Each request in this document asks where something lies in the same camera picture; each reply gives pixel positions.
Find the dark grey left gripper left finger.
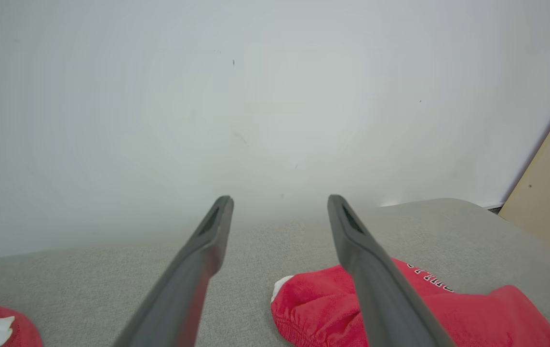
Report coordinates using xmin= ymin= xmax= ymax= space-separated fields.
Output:
xmin=113 ymin=195 xmax=235 ymax=347

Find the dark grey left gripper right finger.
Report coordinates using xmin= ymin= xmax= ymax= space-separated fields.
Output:
xmin=327 ymin=194 xmax=455 ymax=347

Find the red jersey with white sleeves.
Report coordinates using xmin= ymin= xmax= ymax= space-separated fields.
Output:
xmin=0 ymin=299 xmax=43 ymax=347

